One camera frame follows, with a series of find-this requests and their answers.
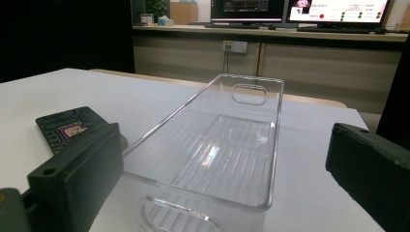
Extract black keyboard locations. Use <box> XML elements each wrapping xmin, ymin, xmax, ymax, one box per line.
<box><xmin>204</xmin><ymin>22</ymin><xmax>263</xmax><ymax>30</ymax></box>
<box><xmin>296</xmin><ymin>26</ymin><xmax>372</xmax><ymax>35</ymax></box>

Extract beige wooden counter desk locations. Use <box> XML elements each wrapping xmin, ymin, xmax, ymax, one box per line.
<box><xmin>132</xmin><ymin>24</ymin><xmax>410</xmax><ymax>115</ymax></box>

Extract white wall socket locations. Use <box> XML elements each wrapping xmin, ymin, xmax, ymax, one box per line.
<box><xmin>222</xmin><ymin>40</ymin><xmax>249</xmax><ymax>54</ymax></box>

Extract tissue box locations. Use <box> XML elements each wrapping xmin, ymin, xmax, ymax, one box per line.
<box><xmin>157</xmin><ymin>14</ymin><xmax>175</xmax><ymax>27</ymax></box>

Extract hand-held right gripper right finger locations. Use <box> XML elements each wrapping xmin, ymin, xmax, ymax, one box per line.
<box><xmin>325</xmin><ymin>122</ymin><xmax>410</xmax><ymax>232</ymax></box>

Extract grey power cable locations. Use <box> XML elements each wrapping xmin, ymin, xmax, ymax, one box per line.
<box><xmin>221</xmin><ymin>46</ymin><xmax>232</xmax><ymax>74</ymax></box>

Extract dark patterned phone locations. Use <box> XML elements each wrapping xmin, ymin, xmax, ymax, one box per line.
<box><xmin>35</xmin><ymin>105</ymin><xmax>129</xmax><ymax>156</ymax></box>

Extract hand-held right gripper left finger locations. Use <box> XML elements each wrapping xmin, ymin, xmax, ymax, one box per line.
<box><xmin>27</xmin><ymin>122</ymin><xmax>125</xmax><ymax>232</ymax></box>

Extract dark-screen computer monitor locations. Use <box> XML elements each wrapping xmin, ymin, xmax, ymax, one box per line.
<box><xmin>210</xmin><ymin>0</ymin><xmax>288</xmax><ymax>24</ymax></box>

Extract bright-screen computer monitor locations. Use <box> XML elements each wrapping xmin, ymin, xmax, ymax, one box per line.
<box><xmin>284</xmin><ymin>0</ymin><xmax>395</xmax><ymax>26</ymax></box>

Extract green potted plant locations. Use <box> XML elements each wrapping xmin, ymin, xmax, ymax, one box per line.
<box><xmin>144</xmin><ymin>0</ymin><xmax>169</xmax><ymax>20</ymax></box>

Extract white table sheet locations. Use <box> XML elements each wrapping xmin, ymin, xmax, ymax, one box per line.
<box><xmin>0</xmin><ymin>67</ymin><xmax>386</xmax><ymax>232</ymax></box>

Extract brown cardboard box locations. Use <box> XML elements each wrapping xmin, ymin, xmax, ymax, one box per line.
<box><xmin>169</xmin><ymin>1</ymin><xmax>199</xmax><ymax>25</ymax></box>

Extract small white box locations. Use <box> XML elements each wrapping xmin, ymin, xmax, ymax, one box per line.
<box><xmin>139</xmin><ymin>13</ymin><xmax>156</xmax><ymax>25</ymax></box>

